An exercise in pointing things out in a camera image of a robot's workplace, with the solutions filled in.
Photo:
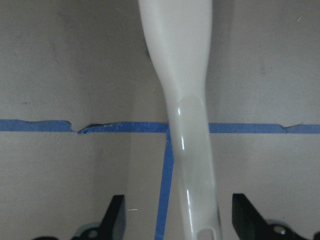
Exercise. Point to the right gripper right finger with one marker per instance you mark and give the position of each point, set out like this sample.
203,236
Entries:
249,224

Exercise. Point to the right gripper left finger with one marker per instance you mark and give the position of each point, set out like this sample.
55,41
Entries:
112,225

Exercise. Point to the beige hand brush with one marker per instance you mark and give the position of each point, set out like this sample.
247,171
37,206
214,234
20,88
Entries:
178,35

